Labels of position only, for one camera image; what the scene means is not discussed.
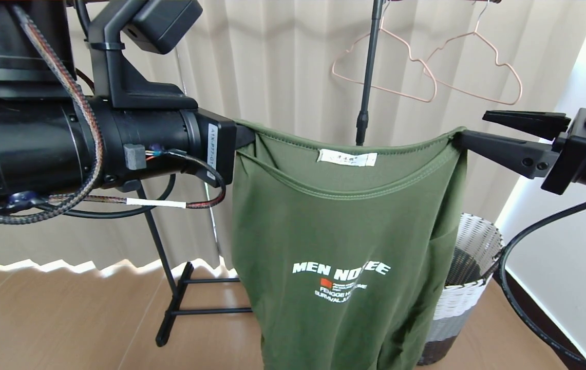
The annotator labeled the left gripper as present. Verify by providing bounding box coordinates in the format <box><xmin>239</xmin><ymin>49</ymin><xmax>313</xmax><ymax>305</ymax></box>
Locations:
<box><xmin>0</xmin><ymin>95</ymin><xmax>238</xmax><ymax>206</ymax></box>

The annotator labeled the pink clothes hanger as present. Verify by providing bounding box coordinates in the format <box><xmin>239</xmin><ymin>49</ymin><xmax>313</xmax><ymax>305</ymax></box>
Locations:
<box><xmin>331</xmin><ymin>9</ymin><xmax>438</xmax><ymax>103</ymax></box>
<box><xmin>423</xmin><ymin>0</ymin><xmax>524</xmax><ymax>106</ymax></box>

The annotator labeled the green long-sleeved shirt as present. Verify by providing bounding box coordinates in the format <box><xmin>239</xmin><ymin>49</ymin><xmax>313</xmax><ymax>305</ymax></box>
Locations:
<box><xmin>231</xmin><ymin>120</ymin><xmax>469</xmax><ymax>370</ymax></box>

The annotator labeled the white laundry basket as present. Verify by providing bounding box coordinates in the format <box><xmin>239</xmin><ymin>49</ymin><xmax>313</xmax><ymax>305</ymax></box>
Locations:
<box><xmin>416</xmin><ymin>213</ymin><xmax>505</xmax><ymax>366</ymax></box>

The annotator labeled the black clothes rack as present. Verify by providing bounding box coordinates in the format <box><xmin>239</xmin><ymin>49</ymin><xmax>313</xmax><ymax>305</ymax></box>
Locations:
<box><xmin>134</xmin><ymin>0</ymin><xmax>387</xmax><ymax>348</ymax></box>

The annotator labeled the beige curtain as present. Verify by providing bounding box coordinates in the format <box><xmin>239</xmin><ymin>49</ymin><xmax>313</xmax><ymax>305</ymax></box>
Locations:
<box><xmin>0</xmin><ymin>0</ymin><xmax>586</xmax><ymax>274</ymax></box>

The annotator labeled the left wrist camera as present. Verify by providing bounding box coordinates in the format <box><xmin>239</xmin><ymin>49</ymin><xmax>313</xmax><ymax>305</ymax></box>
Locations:
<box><xmin>86</xmin><ymin>0</ymin><xmax>204</xmax><ymax>110</ymax></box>

